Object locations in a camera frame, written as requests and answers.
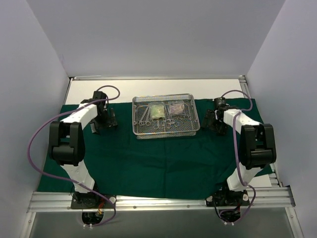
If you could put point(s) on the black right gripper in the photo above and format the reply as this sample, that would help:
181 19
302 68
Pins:
213 123

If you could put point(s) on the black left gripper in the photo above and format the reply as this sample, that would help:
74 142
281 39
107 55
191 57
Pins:
104 123

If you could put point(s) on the steel haemostat clamp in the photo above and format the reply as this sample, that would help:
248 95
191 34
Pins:
184 116

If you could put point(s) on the purple packet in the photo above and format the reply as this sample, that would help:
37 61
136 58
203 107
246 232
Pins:
176 108

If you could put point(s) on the steel mesh instrument tray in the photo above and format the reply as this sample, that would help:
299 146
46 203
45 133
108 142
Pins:
186 128

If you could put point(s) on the steel forceps clamp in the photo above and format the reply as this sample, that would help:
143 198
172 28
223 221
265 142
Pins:
165 123

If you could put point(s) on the green surgical drape cloth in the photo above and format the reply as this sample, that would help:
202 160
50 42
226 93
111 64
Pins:
192 167

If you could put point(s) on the green packet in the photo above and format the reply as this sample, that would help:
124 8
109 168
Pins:
157 110

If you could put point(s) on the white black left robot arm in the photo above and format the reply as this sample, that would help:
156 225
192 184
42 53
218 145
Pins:
67 145

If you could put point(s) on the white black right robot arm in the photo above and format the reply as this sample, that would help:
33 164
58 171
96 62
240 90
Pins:
254 144

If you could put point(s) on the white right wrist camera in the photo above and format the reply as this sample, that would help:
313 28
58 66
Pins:
219 102

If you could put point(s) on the back aluminium rail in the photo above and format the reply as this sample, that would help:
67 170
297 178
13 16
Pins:
178 77

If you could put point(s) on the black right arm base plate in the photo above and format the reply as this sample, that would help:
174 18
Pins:
224 198

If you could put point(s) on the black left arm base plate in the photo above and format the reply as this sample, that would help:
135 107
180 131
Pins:
91 201

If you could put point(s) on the aluminium frame rail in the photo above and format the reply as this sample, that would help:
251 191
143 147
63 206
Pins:
273 197

